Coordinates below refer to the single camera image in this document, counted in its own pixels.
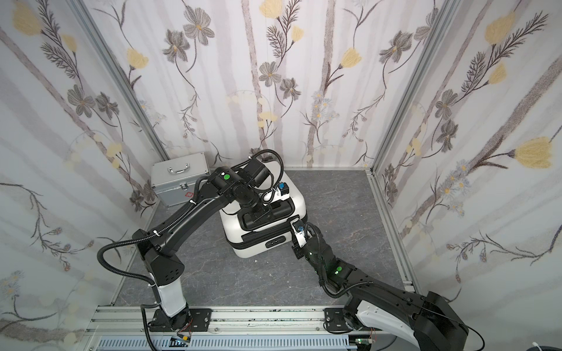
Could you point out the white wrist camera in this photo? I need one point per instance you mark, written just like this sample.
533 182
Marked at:
298 233
282 192

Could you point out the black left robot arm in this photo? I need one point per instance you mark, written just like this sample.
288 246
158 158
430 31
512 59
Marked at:
158 248

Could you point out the white perforated cable duct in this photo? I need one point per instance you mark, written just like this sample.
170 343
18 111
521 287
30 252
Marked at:
278 342

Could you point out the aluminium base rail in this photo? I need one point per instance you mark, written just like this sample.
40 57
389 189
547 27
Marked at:
276 320

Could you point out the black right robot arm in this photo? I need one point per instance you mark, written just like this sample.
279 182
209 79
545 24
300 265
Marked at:
427 321

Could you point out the white hard-shell suitcase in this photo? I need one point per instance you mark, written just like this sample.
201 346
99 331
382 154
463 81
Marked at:
250 232

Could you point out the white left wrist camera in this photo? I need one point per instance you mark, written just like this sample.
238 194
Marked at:
282 192

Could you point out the silver aluminium case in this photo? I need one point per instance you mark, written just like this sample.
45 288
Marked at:
173 181

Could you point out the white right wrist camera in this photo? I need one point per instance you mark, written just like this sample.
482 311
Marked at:
298 233

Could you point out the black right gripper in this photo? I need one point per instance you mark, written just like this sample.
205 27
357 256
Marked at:
300 248

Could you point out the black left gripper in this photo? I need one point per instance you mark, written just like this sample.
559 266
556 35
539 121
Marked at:
267 210

